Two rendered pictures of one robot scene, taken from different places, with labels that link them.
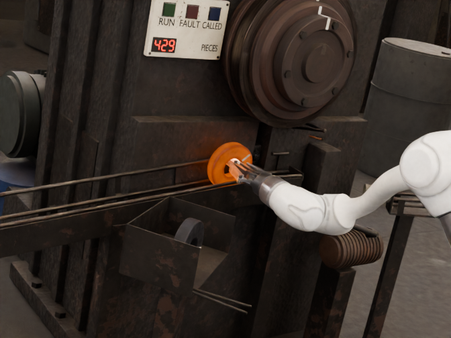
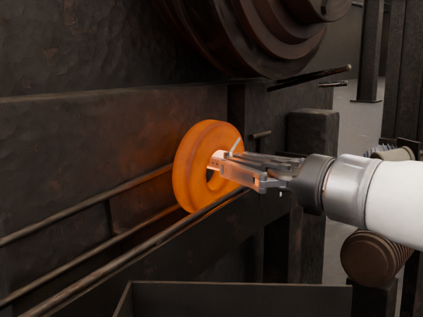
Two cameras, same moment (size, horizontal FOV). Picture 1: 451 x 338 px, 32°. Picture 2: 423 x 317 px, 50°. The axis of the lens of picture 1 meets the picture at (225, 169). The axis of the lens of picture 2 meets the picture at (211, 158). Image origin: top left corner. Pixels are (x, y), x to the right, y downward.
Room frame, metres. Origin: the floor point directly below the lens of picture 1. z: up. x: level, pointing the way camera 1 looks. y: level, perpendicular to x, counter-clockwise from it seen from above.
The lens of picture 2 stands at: (1.65, 0.16, 0.92)
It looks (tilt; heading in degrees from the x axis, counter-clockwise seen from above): 13 degrees down; 345
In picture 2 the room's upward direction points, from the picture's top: straight up
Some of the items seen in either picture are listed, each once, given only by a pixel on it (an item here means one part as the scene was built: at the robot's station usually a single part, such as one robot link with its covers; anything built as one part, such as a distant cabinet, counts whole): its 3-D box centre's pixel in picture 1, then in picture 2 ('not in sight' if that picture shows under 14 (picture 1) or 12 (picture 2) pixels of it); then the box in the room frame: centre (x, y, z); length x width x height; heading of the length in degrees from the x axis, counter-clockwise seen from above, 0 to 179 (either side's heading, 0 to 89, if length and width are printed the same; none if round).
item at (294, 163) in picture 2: (250, 172); (264, 167); (2.27, -0.08, 0.76); 0.11 x 0.01 x 0.04; 37
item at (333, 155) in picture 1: (317, 178); (310, 161); (2.59, -0.32, 0.68); 0.11 x 0.08 x 0.24; 38
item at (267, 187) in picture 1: (274, 192); (353, 190); (2.15, -0.16, 0.75); 0.09 x 0.06 x 0.09; 128
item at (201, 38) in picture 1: (187, 27); not in sight; (2.31, 0.19, 1.15); 0.26 x 0.02 x 0.18; 128
